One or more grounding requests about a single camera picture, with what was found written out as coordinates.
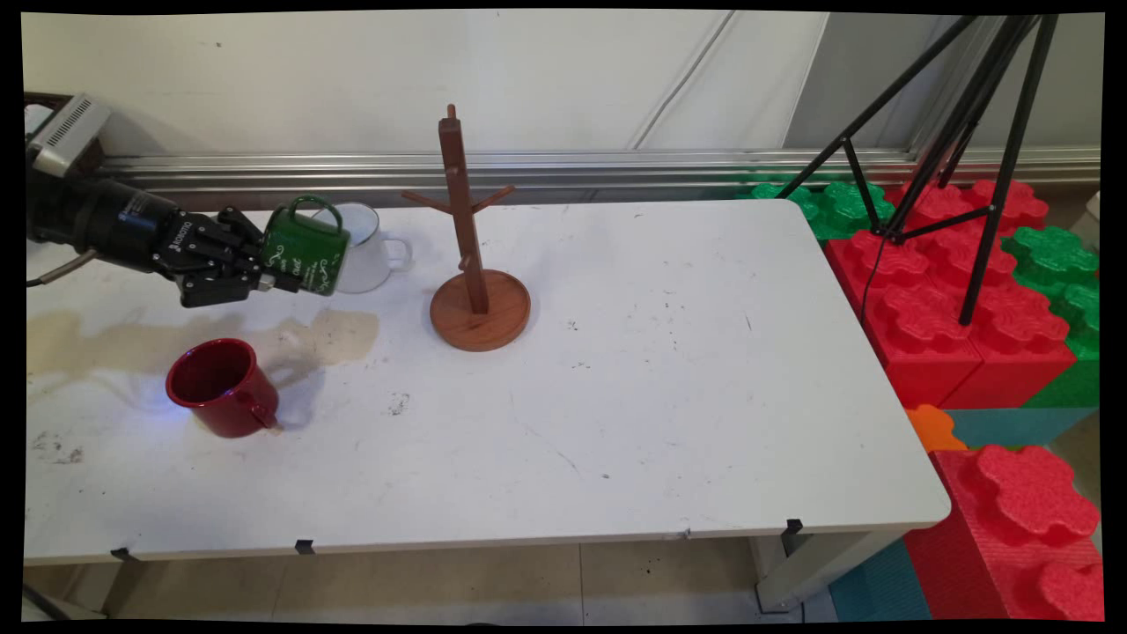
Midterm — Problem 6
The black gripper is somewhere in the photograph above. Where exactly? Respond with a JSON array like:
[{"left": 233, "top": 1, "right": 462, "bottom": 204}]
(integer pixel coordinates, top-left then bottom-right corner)
[{"left": 24, "top": 169, "right": 306, "bottom": 310}]

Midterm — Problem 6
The green printed enamel mug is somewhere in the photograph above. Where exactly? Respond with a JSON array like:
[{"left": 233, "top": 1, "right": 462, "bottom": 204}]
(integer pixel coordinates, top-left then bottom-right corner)
[{"left": 259, "top": 195, "right": 352, "bottom": 298}]

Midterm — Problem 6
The red mug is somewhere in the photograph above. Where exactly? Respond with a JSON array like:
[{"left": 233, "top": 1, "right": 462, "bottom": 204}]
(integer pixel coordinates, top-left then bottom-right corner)
[{"left": 165, "top": 338, "right": 281, "bottom": 439}]

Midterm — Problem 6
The white enamel mug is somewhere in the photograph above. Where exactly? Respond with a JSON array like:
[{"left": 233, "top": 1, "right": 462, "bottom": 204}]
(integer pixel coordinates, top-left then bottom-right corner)
[{"left": 312, "top": 202, "right": 413, "bottom": 295}]

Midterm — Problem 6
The brown wooden mug tree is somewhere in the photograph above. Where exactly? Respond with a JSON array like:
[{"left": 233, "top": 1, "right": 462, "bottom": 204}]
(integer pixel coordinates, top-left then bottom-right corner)
[{"left": 401, "top": 104, "right": 533, "bottom": 353}]

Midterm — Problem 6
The white table leg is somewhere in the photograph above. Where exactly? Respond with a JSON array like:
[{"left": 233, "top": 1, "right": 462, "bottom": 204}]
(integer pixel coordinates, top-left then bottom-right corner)
[
  {"left": 99, "top": 560, "right": 149, "bottom": 619},
  {"left": 755, "top": 528, "right": 904, "bottom": 616}
]

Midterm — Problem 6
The green foam block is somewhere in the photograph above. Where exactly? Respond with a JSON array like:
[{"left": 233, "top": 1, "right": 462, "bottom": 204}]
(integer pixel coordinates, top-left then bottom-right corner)
[
  {"left": 735, "top": 172, "right": 901, "bottom": 241},
  {"left": 1002, "top": 225, "right": 1101, "bottom": 410}
]

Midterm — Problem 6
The orange foam piece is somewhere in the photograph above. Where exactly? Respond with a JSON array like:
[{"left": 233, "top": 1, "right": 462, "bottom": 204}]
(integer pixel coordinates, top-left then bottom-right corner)
[{"left": 904, "top": 403, "right": 969, "bottom": 454}]

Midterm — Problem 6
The teal foam mat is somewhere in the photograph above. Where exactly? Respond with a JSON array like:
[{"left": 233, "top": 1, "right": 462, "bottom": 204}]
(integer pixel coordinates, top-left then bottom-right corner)
[
  {"left": 945, "top": 406, "right": 1099, "bottom": 451},
  {"left": 828, "top": 537, "right": 934, "bottom": 623}
]

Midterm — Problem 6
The black tripod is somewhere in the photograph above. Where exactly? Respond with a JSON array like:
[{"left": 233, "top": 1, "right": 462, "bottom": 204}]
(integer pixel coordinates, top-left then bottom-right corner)
[{"left": 775, "top": 13, "right": 1062, "bottom": 328}]

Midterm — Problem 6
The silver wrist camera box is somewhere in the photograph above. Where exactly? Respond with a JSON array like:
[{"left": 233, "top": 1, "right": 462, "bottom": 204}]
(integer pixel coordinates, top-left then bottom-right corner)
[{"left": 26, "top": 92, "right": 114, "bottom": 178}]

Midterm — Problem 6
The aluminium wall rail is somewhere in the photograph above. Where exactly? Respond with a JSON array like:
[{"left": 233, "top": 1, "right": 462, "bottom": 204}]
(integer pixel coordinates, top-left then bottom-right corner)
[{"left": 92, "top": 147, "right": 1101, "bottom": 212}]

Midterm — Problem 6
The thin black tripod cable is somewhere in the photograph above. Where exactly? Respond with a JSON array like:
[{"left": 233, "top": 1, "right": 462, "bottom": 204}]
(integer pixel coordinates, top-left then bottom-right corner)
[{"left": 859, "top": 231, "right": 887, "bottom": 328}]

